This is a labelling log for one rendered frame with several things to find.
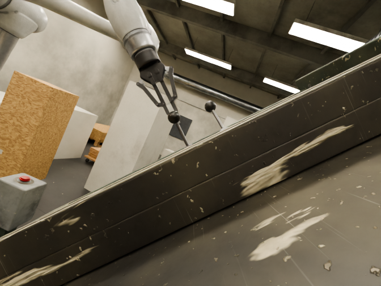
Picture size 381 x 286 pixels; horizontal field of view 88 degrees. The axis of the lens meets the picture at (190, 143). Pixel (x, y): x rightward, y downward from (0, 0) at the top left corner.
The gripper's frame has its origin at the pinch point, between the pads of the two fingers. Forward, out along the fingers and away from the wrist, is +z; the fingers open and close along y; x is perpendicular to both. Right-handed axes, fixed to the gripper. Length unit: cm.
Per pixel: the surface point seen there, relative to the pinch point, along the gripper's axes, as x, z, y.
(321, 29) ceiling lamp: -258, -52, -262
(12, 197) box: -12, 0, 71
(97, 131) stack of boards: -487, -112, 230
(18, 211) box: -13, 6, 72
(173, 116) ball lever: 5.2, 1.3, -0.1
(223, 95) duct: -731, -77, -187
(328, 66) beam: -3, 8, -53
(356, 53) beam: 8, 8, -53
